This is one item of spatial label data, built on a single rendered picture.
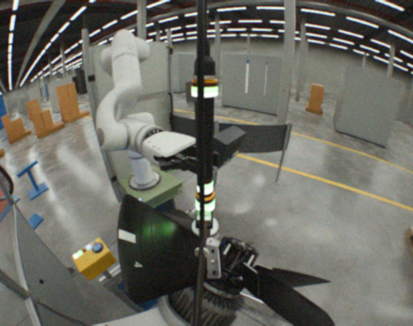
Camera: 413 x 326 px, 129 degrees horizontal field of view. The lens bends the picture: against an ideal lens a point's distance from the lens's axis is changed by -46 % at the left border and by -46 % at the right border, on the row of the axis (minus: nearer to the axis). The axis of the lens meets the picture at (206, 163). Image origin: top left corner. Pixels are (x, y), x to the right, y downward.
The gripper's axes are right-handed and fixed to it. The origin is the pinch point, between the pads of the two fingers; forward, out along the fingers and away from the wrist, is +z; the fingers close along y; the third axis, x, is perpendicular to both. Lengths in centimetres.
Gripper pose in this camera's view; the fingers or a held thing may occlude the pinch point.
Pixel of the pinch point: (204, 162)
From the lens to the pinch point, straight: 36.4
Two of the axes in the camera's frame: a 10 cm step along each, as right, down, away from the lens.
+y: -6.1, 4.1, -6.8
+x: 0.0, -8.6, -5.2
